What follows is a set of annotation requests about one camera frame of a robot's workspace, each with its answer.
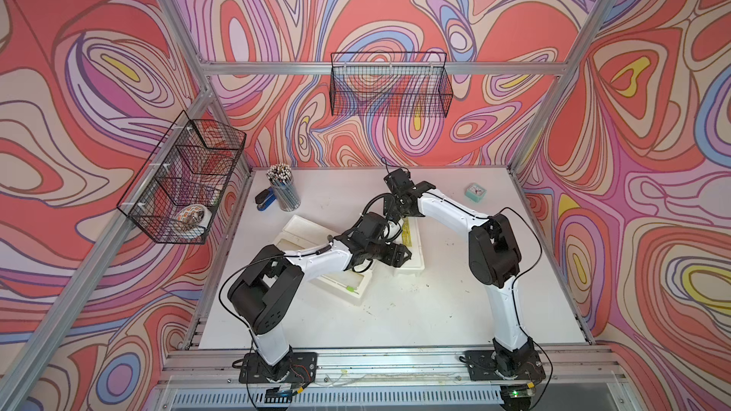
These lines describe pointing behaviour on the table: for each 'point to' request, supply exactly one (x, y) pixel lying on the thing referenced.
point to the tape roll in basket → (192, 221)
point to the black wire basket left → (173, 200)
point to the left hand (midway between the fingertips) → (405, 254)
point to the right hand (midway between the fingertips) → (402, 213)
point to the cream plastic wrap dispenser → (294, 234)
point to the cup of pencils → (283, 179)
